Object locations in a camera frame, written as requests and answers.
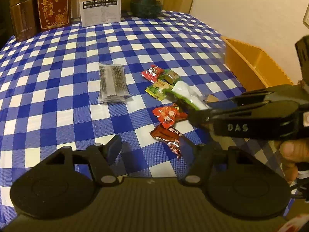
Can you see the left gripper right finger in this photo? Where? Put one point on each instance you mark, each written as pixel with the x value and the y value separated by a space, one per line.
pixel 199 158

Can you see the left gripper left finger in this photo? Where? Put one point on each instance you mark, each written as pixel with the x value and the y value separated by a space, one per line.
pixel 100 157

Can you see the dark red candy packet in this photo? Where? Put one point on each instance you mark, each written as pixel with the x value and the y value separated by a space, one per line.
pixel 171 137

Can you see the red candy with figure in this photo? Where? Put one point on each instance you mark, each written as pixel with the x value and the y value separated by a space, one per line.
pixel 169 115

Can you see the grey seaweed snack packet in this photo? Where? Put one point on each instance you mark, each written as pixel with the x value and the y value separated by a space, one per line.
pixel 113 86

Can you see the white green snack bar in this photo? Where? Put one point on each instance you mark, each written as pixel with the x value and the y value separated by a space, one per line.
pixel 184 92

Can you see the yellow green candy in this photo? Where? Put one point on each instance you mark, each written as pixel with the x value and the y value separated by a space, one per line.
pixel 156 90

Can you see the small red candy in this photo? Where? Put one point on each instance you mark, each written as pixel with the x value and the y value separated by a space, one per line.
pixel 152 74

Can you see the person's right hand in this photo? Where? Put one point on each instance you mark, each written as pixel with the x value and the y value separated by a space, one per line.
pixel 292 152

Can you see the orange plastic tray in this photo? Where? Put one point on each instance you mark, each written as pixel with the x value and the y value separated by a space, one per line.
pixel 252 66

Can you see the blue white checkered tablecloth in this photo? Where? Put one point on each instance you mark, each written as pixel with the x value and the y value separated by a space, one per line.
pixel 76 86

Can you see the white product box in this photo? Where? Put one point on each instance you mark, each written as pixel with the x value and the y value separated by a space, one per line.
pixel 95 12

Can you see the red decorated tea box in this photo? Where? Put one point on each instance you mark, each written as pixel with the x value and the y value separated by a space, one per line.
pixel 54 13

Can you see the brown tea canister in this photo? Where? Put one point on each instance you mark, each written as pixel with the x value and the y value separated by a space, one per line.
pixel 25 18

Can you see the network wall outlet plate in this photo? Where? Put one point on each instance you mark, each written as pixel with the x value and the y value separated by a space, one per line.
pixel 306 17

